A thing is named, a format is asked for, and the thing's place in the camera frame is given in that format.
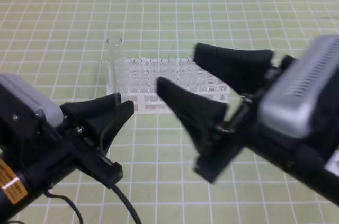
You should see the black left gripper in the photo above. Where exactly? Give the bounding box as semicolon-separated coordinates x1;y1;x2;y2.
1;93;134;203

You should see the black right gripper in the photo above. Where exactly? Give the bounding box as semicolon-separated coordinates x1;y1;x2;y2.
155;43;339;184

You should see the clear glass test tube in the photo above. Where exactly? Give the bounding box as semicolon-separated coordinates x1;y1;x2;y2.
106;37;122;94

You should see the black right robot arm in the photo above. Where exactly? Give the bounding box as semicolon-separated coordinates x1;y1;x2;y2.
156;43;338;204

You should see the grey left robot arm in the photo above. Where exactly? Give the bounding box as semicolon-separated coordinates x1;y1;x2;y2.
1;93;134;223

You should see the white plastic test tube rack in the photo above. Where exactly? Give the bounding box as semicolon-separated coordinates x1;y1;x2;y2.
119;56;230;114

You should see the green checkered tablecloth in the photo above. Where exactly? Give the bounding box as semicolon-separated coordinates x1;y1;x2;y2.
1;0;338;223

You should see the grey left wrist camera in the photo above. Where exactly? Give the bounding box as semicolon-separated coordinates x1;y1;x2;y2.
1;73;64;128

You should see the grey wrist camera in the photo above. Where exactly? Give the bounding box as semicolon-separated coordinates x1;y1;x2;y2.
258;35;338;138
1;73;64;128

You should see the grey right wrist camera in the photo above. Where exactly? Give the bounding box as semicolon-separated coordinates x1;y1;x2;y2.
258;35;338;138

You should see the black left camera cable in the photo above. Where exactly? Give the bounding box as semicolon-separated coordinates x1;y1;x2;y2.
43;184;142;224

